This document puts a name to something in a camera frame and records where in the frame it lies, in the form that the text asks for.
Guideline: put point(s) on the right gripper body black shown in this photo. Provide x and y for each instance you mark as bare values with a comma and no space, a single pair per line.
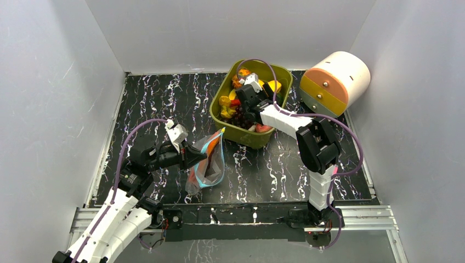
245,97

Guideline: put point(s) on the pink cube block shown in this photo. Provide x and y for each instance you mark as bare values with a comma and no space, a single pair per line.
335,170

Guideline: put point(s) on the red chili toy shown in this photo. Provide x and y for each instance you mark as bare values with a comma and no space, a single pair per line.
234,103

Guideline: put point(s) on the round pastel drawer cabinet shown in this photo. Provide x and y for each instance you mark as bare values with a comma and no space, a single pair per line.
334,84

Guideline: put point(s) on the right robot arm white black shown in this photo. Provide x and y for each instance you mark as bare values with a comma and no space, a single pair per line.
318,149

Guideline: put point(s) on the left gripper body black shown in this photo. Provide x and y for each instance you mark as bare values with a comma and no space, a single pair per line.
180,159

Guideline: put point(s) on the purple grape bunch toy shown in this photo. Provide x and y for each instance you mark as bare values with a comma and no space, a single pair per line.
240,120

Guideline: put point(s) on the peach toy with leaf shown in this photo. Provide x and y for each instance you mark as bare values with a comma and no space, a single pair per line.
260,128

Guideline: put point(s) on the olive green plastic bin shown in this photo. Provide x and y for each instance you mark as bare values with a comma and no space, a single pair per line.
239,135

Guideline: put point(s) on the yellow bell pepper toy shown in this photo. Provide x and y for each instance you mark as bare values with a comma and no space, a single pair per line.
275,86

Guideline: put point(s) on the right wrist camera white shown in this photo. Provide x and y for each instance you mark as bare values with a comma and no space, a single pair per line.
253,80

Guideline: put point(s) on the clear zip top bag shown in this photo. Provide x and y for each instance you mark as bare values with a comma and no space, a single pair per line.
207,163

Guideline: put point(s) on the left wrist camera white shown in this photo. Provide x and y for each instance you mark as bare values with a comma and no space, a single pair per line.
177,133

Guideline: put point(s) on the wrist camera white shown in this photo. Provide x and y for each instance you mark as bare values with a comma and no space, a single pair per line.
253,80
177,133

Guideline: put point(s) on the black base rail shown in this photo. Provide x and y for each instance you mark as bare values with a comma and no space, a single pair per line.
243,221

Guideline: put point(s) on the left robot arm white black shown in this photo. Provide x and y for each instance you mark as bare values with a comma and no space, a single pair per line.
127,211

